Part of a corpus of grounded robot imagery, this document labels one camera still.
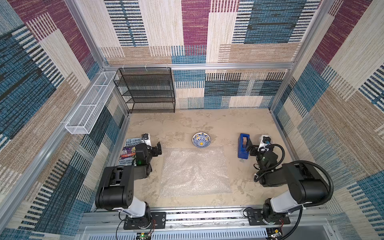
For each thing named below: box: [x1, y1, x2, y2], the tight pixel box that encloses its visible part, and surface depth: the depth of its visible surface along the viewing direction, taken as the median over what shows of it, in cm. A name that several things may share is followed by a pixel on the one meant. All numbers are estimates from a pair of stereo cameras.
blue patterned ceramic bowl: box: [192, 132, 212, 149], surface depth 102 cm
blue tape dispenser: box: [237, 133, 250, 160], surface depth 96 cm
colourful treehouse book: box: [118, 137, 143, 166], surface depth 98 cm
